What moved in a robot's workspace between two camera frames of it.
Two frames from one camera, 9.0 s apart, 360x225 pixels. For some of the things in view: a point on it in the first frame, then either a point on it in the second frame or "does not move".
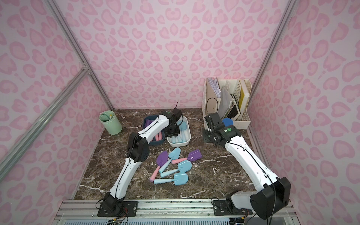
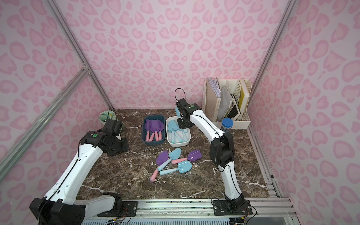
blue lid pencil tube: (228, 122) does not move
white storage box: (183, 139) does not move
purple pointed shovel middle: (161, 158) does not move
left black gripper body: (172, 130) → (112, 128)
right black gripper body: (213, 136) → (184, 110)
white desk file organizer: (228, 97) does not move
